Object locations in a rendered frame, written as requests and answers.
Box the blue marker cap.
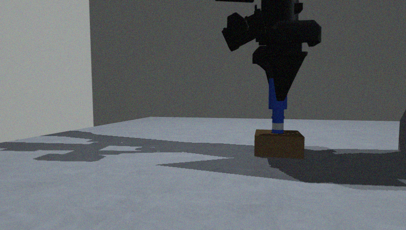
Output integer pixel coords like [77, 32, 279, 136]
[269, 78, 287, 110]

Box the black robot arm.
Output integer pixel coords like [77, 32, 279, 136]
[222, 5, 266, 51]

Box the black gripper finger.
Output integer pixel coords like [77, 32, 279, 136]
[263, 51, 308, 101]
[256, 60, 273, 84]

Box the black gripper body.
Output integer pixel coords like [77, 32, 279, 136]
[252, 0, 321, 64]

